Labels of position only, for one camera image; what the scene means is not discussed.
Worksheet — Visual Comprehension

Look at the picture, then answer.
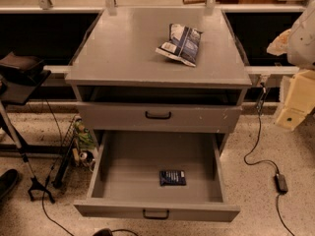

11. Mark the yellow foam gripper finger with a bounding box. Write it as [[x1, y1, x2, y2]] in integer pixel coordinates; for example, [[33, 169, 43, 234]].
[[276, 70, 315, 131]]

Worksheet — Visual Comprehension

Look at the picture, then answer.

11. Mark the blue rxbar blueberry bar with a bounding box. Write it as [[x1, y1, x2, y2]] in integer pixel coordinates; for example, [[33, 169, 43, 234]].
[[159, 170, 186, 186]]

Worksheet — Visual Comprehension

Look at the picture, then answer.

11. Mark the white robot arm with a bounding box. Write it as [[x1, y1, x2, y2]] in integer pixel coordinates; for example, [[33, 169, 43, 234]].
[[267, 1, 315, 131]]

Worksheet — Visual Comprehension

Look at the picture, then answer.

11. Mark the grey drawer cabinet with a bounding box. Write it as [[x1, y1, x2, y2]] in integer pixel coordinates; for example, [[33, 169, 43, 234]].
[[66, 7, 250, 147]]

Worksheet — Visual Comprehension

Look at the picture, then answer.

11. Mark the open grey middle drawer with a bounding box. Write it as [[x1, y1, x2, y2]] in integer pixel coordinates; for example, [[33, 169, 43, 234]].
[[74, 131, 240, 222]]

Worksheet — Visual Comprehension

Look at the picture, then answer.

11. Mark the closed grey upper drawer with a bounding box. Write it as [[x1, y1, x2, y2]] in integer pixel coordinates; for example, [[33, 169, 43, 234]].
[[77, 102, 241, 134]]

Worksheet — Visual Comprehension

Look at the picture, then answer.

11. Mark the blue white chip bag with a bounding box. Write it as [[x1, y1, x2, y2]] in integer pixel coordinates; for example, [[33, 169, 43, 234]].
[[156, 24, 202, 67]]

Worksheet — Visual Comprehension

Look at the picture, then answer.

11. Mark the black object bottom edge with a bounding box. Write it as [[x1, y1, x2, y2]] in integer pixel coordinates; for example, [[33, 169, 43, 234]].
[[93, 228, 139, 236]]

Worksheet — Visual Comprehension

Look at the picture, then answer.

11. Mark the black tripod stand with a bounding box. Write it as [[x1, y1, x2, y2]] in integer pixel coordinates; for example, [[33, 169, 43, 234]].
[[0, 101, 55, 204]]

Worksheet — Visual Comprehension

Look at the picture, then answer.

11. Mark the black tray on stand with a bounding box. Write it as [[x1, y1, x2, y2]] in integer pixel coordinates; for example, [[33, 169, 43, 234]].
[[0, 52, 51, 105]]

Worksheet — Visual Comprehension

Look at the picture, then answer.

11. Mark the black shoe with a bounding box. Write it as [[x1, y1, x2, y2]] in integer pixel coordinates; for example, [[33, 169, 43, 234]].
[[0, 169, 19, 200]]

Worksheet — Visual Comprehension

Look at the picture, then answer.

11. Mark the black power adapter with cable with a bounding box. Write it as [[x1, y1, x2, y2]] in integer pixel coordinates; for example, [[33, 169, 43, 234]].
[[243, 83, 295, 236]]

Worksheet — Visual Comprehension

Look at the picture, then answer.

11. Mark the wire basket with items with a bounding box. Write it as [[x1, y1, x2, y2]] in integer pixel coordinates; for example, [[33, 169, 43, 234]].
[[52, 115, 97, 189]]

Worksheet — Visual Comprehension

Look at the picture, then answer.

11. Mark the black floor cable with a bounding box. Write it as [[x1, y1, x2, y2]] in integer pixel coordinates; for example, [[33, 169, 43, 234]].
[[26, 98, 77, 236]]

